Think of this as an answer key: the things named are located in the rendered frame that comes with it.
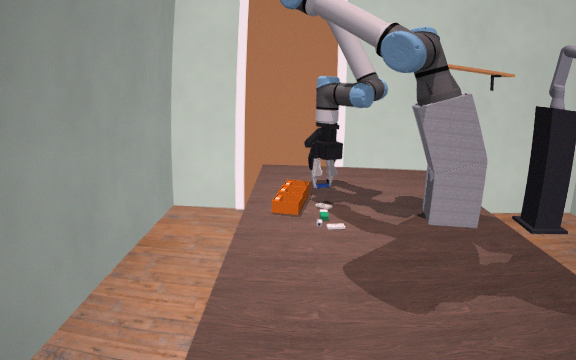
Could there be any orange rack of bins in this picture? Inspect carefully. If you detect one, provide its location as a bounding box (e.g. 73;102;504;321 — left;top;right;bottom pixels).
272;180;310;215

